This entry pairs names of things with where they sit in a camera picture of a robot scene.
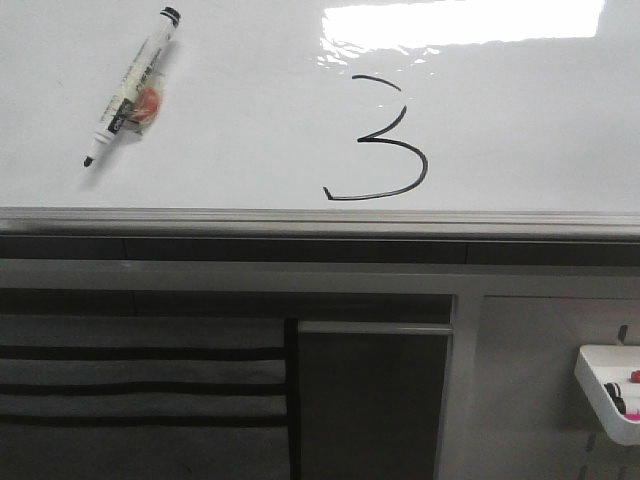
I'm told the grey cabinet with drawers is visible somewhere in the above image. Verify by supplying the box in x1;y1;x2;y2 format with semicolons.
1;259;639;479

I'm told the white whiteboard with aluminium frame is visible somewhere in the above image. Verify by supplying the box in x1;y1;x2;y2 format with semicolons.
1;1;639;266

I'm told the white black whiteboard marker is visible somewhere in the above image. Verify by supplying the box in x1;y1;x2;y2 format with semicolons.
82;6;183;169

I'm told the black marker in tray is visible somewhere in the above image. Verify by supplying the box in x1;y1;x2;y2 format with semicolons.
604;382;626;415

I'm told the white plastic tray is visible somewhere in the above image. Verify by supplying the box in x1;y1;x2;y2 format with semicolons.
574;345;639;446

